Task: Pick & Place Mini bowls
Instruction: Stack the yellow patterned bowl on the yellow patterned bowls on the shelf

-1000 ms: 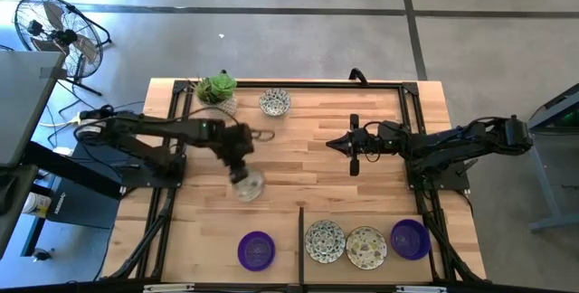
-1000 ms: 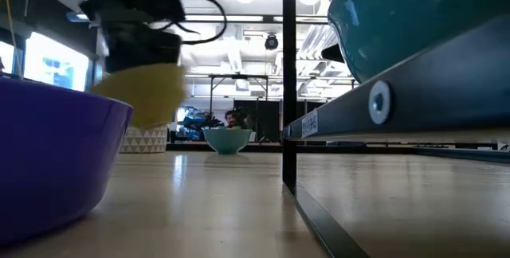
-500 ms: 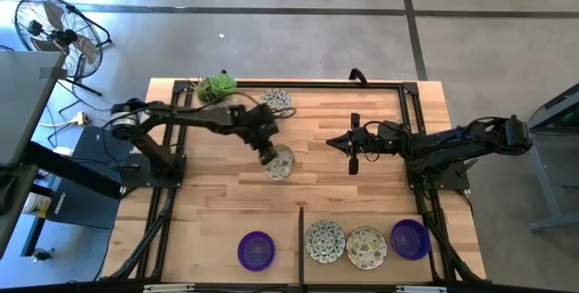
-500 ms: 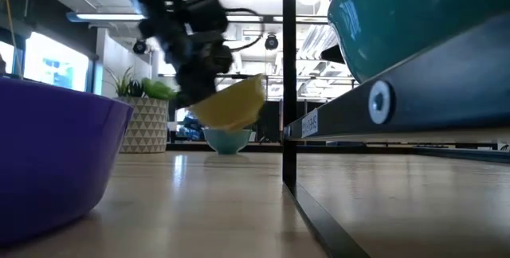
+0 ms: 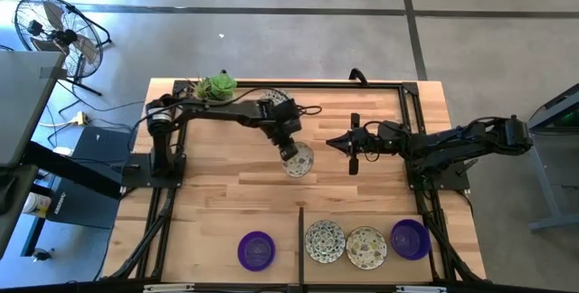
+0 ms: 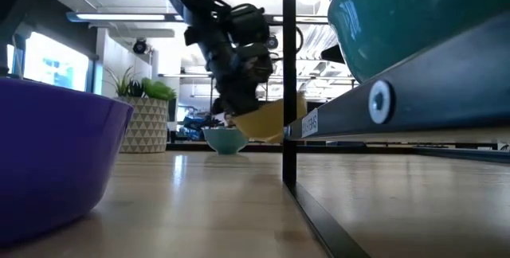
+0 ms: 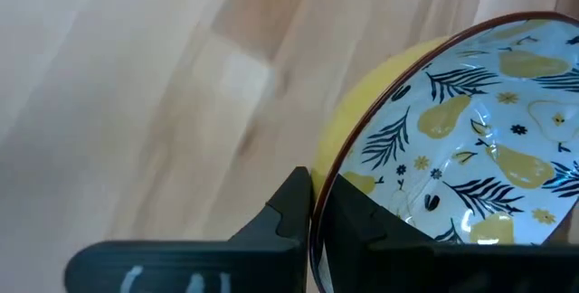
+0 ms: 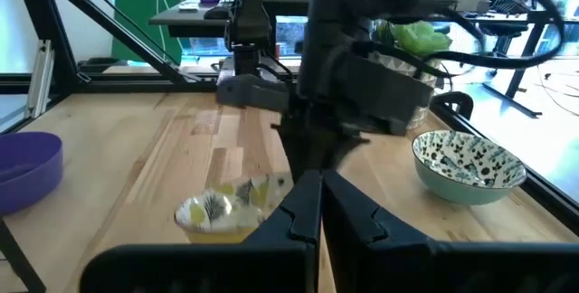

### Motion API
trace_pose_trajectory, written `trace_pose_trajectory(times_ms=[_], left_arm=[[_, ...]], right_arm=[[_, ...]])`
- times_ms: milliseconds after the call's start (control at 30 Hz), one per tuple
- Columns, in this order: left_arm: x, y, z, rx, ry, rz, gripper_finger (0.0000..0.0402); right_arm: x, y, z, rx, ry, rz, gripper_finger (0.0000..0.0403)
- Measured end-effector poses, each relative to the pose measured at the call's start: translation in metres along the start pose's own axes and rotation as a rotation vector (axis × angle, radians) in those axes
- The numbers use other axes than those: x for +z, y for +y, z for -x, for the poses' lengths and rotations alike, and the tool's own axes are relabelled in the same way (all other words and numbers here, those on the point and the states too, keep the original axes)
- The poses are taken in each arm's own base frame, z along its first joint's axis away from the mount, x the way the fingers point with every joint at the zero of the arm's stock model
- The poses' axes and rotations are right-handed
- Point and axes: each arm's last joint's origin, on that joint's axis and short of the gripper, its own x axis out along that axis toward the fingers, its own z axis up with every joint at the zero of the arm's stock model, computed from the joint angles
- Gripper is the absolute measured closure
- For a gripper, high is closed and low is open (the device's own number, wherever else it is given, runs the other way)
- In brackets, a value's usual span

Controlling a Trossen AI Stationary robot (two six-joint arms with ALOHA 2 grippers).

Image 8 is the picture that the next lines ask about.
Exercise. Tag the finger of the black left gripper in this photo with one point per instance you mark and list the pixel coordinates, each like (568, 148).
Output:
(300, 148)
(337, 146)

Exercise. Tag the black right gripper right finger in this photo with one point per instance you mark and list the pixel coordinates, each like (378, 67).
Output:
(384, 261)

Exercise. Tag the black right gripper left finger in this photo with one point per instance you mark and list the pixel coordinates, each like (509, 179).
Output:
(271, 261)

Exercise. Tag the yellow leaf-print mini bowl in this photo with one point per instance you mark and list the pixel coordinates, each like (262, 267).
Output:
(212, 214)

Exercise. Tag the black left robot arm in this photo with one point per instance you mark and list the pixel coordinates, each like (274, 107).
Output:
(249, 12)

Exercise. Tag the teal floral mini bowl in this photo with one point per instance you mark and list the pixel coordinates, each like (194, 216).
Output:
(466, 157)

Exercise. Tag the purple plastic mini bowl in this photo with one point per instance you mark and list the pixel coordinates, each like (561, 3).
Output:
(27, 171)

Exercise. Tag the succulent in white patterned pot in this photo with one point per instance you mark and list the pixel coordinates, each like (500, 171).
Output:
(420, 37)

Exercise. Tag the black side desk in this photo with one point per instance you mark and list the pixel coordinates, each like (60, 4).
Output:
(527, 58)

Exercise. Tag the dark grey desk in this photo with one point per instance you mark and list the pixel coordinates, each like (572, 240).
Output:
(194, 19)

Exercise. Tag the white remote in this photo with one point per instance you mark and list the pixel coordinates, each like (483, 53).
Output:
(189, 5)

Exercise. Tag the black frame post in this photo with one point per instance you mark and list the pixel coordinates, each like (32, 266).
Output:
(18, 261)

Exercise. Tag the silver aluminium bracket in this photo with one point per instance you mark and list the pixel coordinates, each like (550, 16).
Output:
(40, 80)

